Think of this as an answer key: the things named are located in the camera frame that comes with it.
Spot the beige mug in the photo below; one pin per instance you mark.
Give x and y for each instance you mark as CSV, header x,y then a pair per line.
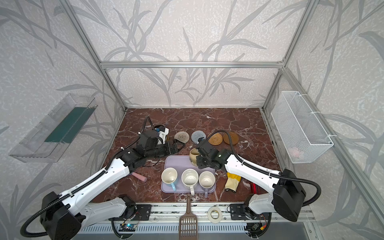
x,y
194,153

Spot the lavender plastic tray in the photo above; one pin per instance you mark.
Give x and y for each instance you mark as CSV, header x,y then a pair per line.
x,y
180,164

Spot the electronics board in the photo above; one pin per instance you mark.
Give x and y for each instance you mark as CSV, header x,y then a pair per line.
x,y
255,227
126,227

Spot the white mug cream handle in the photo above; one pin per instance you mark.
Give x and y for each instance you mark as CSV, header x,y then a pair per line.
x,y
190,179

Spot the dark brown coaster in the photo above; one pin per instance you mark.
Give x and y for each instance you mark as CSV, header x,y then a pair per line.
x,y
234,138

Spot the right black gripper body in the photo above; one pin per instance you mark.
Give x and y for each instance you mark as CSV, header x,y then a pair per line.
x,y
200,154

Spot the green flat sheet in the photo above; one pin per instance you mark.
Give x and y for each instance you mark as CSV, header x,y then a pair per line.
x,y
70,126

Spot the right electronics board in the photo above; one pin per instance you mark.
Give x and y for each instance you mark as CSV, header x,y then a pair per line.
x,y
255,227

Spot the white woven coaster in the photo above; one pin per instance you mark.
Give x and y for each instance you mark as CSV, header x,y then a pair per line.
x,y
182,136

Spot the red black tool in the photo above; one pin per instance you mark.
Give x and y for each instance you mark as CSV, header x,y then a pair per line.
x,y
255,188

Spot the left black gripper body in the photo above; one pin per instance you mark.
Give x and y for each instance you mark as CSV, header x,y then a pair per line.
x,y
173,147

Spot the brown slotted scoop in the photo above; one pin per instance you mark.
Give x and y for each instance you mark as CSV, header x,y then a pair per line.
x,y
188,223

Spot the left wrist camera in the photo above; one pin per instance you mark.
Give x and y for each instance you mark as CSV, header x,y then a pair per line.
x,y
163,132

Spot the left electronics board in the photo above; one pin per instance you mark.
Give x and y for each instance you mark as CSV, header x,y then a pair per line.
x,y
126,227

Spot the clear plastic wall bin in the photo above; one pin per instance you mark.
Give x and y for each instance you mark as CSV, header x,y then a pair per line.
x,y
33,149

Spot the white tape roll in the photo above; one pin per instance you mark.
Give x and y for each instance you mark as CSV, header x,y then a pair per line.
x,y
215,215

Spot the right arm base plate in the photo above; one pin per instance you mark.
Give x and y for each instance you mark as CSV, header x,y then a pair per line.
x,y
237,212

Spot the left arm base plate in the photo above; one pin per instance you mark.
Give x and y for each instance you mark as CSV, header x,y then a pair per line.
x,y
136,213

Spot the white mug lavender handle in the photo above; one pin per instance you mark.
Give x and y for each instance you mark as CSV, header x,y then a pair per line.
x,y
207,181

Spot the grey round coaster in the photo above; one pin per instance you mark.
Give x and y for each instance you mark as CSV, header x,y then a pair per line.
x,y
196,135

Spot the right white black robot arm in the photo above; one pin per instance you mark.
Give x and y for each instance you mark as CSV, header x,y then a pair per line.
x,y
285,193

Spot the white wire basket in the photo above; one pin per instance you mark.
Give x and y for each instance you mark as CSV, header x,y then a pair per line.
x,y
302,134

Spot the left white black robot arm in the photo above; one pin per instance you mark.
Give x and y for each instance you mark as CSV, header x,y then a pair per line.
x,y
63,215

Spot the yellow work glove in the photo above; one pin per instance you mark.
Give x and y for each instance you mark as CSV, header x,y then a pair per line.
x,y
232,183

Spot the pink cylinder piece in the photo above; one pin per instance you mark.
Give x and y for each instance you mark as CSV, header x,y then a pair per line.
x,y
140,177

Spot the tan wicker coaster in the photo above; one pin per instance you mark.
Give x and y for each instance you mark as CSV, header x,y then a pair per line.
x,y
216,139

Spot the white mug blue handle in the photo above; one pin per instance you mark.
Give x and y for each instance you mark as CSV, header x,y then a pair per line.
x,y
169,177

